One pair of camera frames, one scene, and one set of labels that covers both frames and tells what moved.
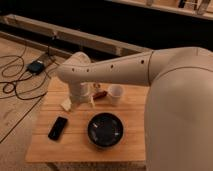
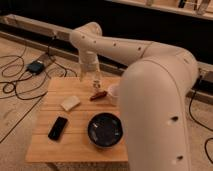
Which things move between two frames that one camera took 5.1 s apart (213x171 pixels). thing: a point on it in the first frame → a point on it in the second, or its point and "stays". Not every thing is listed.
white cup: [116, 94] stays
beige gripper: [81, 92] → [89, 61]
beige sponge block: [67, 104] stays
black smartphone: [57, 128] stays
